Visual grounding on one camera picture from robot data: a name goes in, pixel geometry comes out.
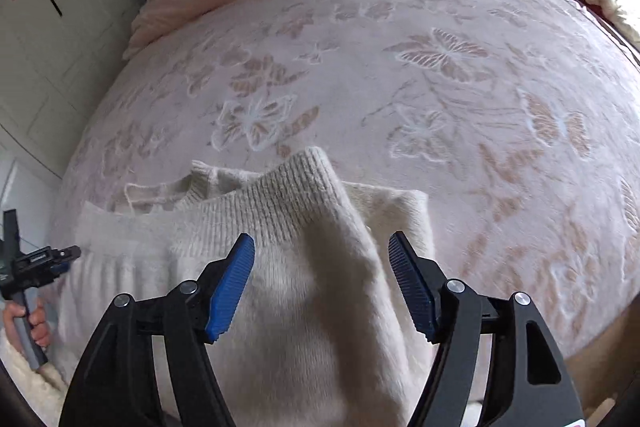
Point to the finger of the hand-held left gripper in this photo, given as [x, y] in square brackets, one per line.
[60, 268]
[69, 253]

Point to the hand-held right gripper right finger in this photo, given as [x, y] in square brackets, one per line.
[410, 289]

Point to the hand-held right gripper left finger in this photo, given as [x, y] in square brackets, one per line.
[230, 289]

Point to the cream knit sweater black hearts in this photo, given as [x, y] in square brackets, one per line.
[310, 307]

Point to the person's left forearm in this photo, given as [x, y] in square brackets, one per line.
[25, 387]

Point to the person's left hand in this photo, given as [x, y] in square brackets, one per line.
[41, 329]

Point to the pink butterfly blanket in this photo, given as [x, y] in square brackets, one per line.
[400, 107]

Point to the white wardrobe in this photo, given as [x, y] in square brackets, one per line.
[60, 57]

